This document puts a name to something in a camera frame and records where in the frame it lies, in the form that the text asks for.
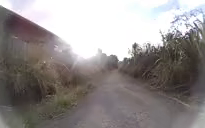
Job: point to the tall flax bushes row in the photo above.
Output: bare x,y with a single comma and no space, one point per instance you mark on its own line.
176,60
40,78

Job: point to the dark wooden building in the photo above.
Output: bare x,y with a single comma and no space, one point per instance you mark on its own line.
20,36

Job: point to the grey asphalt path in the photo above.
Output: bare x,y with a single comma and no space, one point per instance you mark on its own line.
118,106

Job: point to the grass and litter verge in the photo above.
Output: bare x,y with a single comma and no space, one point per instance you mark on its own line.
61,100
163,93

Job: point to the distant dark trees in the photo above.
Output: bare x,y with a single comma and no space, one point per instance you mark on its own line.
105,60

